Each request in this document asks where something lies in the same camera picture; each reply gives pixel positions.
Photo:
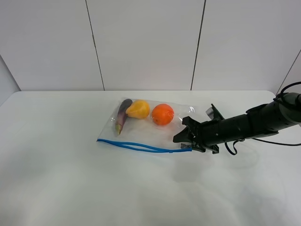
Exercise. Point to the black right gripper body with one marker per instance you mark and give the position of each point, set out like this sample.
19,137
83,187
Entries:
208,135

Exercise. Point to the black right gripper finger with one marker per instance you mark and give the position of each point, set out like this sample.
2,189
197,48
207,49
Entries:
184,136
190,123

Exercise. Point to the clear zip bag blue seal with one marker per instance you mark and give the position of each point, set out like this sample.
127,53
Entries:
145,135

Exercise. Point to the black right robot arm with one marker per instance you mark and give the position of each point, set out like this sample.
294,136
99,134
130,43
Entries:
262,121

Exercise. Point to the orange fruit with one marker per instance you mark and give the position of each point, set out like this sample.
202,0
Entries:
162,114

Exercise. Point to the yellow pear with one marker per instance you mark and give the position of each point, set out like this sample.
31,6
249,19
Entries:
139,109

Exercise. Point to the purple eggplant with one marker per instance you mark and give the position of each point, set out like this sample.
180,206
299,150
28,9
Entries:
121,115

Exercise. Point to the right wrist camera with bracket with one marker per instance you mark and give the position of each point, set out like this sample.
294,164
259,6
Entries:
213,113

